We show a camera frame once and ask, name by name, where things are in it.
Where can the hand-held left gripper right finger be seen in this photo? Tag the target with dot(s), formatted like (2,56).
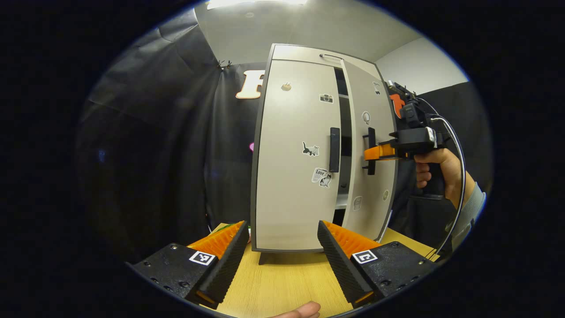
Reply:
(342,265)

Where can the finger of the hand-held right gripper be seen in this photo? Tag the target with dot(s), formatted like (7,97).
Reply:
(379,152)

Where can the ceiling light panel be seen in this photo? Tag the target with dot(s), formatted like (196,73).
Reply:
(256,3)

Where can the black backdrop cloth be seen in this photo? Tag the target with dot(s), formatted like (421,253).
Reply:
(154,154)

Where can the beige cabinet drawer front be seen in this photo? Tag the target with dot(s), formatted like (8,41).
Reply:
(300,52)

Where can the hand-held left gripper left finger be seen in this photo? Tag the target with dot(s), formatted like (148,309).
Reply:
(227,265)

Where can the beige double-door shoe cabinet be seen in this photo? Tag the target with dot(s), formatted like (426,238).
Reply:
(346,150)

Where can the beige shoe cabinet door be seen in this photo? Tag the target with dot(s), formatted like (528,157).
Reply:
(291,132)
(371,207)

